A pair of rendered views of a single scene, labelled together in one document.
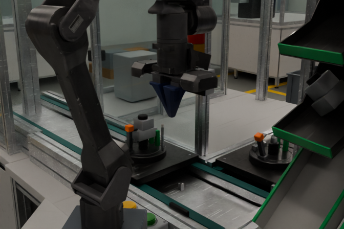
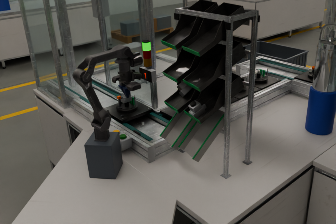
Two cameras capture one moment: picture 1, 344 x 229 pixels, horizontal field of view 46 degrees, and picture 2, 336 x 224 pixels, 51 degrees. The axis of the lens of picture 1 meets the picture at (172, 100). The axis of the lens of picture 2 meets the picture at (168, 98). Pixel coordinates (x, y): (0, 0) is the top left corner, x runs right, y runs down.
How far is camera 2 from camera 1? 1.09 m
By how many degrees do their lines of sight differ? 9
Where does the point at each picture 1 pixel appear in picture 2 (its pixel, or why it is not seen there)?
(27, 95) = (70, 76)
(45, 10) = (78, 72)
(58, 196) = (89, 129)
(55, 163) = (86, 114)
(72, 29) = (87, 78)
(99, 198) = (99, 128)
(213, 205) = (154, 131)
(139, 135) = (124, 100)
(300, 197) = (178, 127)
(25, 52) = (68, 53)
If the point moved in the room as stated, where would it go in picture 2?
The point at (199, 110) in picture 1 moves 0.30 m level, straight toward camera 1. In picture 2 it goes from (152, 88) to (143, 109)
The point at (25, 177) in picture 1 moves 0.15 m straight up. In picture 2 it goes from (73, 120) to (70, 100)
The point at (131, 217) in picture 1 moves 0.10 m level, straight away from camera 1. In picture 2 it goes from (113, 135) to (114, 125)
